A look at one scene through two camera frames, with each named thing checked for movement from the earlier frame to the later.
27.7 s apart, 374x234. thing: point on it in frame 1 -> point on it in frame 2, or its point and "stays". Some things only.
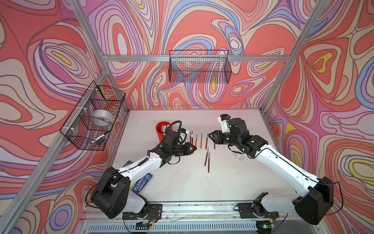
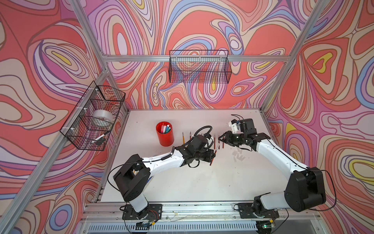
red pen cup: [161, 127] stays
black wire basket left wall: [91, 122] stays
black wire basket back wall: [199, 67] stays
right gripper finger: [215, 134] -> [229, 137]
